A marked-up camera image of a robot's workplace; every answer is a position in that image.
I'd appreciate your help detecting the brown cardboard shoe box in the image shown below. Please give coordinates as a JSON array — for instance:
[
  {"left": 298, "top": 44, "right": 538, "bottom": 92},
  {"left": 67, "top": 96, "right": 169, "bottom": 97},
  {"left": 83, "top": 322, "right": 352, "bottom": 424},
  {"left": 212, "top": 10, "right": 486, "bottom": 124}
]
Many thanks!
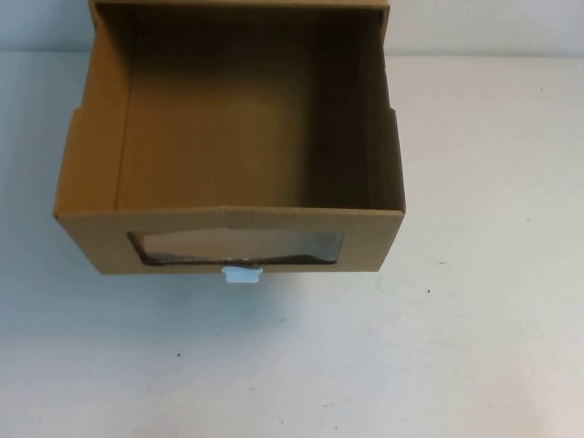
[{"left": 52, "top": 0, "right": 408, "bottom": 276}]

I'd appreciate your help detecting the white plastic pull tab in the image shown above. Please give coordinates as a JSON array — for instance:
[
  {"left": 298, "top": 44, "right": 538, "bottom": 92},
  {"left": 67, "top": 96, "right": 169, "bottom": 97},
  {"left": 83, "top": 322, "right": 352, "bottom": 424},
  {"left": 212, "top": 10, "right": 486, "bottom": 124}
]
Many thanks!
[{"left": 222, "top": 266, "right": 265, "bottom": 286}]

